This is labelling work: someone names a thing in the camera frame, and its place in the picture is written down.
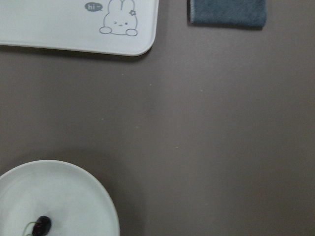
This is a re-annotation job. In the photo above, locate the cream round plate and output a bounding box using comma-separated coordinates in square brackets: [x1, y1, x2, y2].
[0, 160, 120, 236]

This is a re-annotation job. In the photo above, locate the dark red cherry pair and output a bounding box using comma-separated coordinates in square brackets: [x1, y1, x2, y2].
[22, 215, 52, 236]

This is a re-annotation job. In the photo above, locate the cream rabbit tray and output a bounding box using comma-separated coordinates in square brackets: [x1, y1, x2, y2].
[0, 0, 158, 56]

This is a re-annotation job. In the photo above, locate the grey folded cloth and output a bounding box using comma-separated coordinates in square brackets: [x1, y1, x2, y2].
[188, 0, 267, 28]

